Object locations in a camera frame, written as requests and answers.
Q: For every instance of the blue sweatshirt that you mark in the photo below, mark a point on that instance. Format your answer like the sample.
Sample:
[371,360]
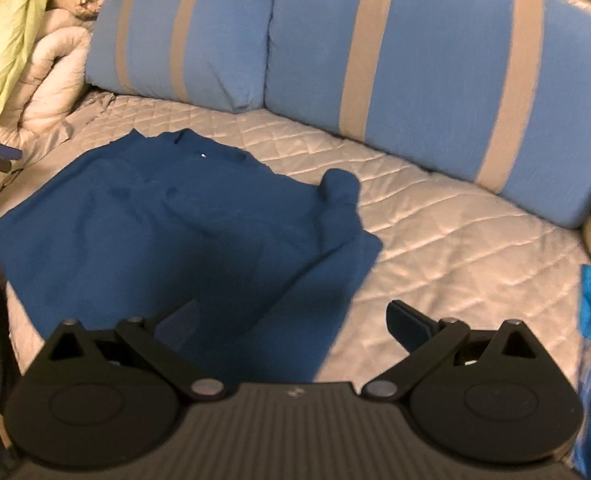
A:
[175,220]

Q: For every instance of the blue pillow with grey stripes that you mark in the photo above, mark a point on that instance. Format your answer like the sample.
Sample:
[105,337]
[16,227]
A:
[215,35]
[425,60]

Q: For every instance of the white padded comforter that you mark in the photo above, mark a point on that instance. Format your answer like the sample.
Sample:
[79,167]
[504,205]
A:
[55,70]

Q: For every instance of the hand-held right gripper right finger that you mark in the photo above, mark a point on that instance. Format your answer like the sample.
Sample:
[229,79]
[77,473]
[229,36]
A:
[409,324]

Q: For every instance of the light green blanket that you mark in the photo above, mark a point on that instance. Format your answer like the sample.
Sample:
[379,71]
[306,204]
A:
[10,45]

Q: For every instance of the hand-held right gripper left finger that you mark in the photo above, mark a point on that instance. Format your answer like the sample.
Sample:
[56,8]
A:
[175,325]

